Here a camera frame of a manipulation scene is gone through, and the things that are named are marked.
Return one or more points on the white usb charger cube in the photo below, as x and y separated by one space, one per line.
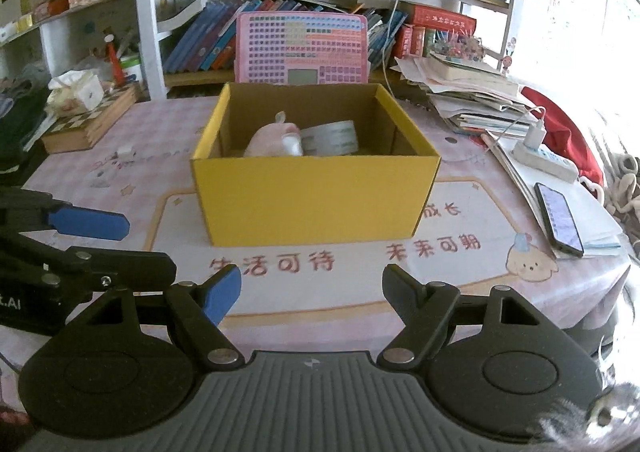
126 153

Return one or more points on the wooden chess board box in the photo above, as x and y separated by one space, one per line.
83 131

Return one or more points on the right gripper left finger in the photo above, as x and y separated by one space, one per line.
208 302

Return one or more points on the pink plush pig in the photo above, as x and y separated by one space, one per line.
266 142

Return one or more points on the green white jar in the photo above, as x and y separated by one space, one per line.
132 68

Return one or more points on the red figurine pen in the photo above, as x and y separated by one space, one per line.
118 74

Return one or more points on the pink checkered tablecloth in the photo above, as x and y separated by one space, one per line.
476 232

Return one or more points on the red box of books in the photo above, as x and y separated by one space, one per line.
424 25

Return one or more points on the white tube bottle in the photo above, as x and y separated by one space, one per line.
292 145

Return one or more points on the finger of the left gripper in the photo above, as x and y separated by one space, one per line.
81 271
91 223

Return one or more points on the tissue pack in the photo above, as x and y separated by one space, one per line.
74 92

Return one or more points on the yellow cardboard box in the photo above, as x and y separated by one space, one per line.
377 194

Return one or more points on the black smartphone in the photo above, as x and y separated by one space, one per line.
558 221

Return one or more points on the white charger plug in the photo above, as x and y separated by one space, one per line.
536 132

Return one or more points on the white power strip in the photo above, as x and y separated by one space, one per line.
546 161

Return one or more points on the pink keyboard learning tablet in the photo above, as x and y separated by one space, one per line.
298 48

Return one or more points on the pile of clothes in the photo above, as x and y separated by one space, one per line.
23 109

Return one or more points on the grey tape roll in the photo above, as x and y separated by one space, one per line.
330 139

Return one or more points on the stack of papers and books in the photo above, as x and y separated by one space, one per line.
470 96

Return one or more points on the row of blue books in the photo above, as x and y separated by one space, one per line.
209 34

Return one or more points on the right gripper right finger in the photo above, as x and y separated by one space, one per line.
408 297

